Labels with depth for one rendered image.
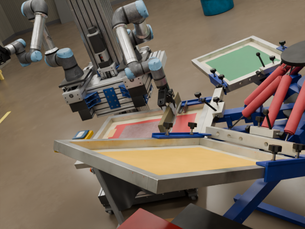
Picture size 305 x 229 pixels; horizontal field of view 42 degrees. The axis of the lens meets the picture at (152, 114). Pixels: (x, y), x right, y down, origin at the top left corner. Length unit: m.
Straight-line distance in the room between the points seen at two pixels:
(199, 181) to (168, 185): 0.12
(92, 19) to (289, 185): 2.00
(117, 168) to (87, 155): 0.17
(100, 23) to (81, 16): 0.16
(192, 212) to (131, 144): 0.44
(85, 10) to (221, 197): 1.84
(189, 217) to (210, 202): 1.56
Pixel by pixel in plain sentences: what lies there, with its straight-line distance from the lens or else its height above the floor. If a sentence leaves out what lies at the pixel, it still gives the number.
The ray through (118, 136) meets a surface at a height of 0.96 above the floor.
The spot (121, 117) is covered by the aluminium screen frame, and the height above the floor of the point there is 0.98.
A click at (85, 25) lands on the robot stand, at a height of 1.59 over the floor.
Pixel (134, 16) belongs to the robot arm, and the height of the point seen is 1.65.
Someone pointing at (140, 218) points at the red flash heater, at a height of 1.10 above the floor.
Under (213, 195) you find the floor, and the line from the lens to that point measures 3.46.
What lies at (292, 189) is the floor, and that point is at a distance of 3.35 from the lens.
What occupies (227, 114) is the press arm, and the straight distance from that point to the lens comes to 2.35.
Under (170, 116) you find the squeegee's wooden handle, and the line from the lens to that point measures 2.41.
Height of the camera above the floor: 2.14
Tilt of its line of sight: 25 degrees down
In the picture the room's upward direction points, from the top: 21 degrees counter-clockwise
